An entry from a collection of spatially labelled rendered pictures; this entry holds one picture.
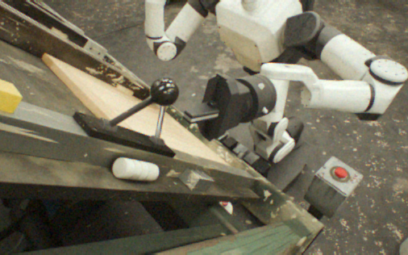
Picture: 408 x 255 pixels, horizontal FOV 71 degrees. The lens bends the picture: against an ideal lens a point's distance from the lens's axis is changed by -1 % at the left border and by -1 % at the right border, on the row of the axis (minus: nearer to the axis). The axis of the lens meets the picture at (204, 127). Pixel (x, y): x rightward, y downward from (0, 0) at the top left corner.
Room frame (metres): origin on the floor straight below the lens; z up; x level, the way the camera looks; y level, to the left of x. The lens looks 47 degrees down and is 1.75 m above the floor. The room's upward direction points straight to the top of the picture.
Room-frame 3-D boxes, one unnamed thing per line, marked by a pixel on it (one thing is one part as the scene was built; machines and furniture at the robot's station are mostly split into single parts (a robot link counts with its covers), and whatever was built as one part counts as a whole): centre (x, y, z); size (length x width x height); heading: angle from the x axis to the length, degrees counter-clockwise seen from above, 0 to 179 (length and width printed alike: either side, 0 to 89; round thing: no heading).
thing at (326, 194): (0.54, -0.46, 0.84); 0.12 x 0.12 x 0.18; 43
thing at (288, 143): (1.21, -0.46, 0.28); 0.21 x 0.20 x 0.13; 133
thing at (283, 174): (1.19, -0.44, 0.19); 0.64 x 0.52 x 0.33; 133
